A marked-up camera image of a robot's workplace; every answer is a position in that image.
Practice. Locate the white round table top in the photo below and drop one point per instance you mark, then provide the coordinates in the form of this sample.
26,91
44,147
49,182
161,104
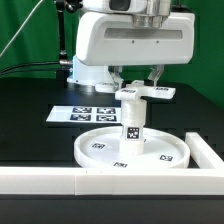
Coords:
106,148

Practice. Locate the white cross-shaped table base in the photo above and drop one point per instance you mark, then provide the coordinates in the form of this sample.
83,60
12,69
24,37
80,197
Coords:
136,90

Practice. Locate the white marker sheet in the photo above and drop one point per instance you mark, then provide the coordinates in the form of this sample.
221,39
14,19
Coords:
84,114

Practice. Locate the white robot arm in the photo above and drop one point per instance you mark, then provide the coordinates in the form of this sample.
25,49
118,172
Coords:
144,13

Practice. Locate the white L-shaped border fence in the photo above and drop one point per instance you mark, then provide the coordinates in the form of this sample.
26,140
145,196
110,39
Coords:
207,178

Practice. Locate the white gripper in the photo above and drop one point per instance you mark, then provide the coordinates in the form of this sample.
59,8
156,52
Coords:
112,40

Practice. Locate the grey diagonal rod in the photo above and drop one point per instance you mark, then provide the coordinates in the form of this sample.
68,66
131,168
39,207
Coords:
21,27

